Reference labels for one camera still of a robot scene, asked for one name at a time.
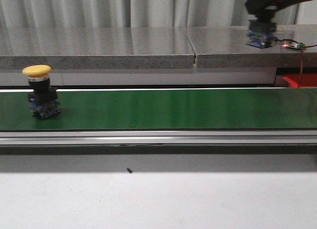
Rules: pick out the red plastic tray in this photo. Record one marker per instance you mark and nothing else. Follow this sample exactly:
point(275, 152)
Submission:
point(307, 80)

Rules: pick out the green conveyor belt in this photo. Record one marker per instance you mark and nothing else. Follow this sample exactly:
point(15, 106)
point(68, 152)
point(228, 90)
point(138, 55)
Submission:
point(167, 109)

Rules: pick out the grey curtain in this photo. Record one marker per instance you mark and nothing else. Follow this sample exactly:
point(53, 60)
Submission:
point(122, 13)

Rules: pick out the small green circuit board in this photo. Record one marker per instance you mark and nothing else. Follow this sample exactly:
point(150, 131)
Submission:
point(292, 45)

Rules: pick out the grey granite counter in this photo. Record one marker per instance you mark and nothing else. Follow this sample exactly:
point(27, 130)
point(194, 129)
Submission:
point(150, 48)

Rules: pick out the aluminium conveyor frame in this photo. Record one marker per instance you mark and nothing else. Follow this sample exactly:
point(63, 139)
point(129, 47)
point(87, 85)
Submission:
point(263, 136)

